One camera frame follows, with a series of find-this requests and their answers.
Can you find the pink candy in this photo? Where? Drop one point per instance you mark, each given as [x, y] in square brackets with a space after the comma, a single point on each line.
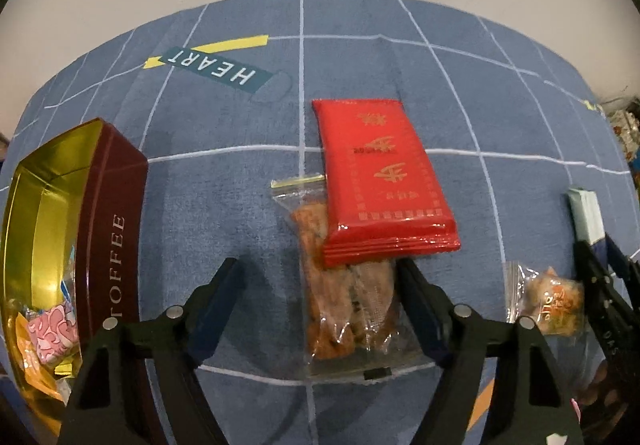
[52, 332]

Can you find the orange packet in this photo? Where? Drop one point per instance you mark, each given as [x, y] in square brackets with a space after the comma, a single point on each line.
[30, 370]

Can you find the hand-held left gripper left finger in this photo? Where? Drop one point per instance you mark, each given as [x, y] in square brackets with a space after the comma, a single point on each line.
[220, 305]

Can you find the clear bag of fried snacks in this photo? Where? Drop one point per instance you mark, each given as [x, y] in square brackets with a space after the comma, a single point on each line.
[340, 315]

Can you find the gold tin box maroon sides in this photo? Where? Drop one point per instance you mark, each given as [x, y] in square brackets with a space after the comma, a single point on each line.
[115, 205]

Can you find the clear candy wrapper blue ends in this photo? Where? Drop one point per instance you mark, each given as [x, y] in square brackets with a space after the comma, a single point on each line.
[72, 275]

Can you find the colourful patterned object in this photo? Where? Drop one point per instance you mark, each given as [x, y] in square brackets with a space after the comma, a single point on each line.
[627, 125]

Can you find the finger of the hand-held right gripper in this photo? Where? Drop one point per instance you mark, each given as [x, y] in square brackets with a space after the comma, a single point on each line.
[600, 295]
[622, 257]

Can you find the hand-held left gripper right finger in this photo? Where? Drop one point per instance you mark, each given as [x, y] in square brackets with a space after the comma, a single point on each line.
[425, 310]

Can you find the orange snack in clear wrapper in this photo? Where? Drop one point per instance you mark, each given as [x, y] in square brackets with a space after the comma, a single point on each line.
[555, 300]

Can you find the red snack packet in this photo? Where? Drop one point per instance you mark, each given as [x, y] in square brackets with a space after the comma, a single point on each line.
[385, 185]

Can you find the white and green packet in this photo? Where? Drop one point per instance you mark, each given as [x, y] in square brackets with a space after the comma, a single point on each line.
[587, 217]

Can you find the blue grid printed cloth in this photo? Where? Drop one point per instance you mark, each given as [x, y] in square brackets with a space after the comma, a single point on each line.
[250, 135]

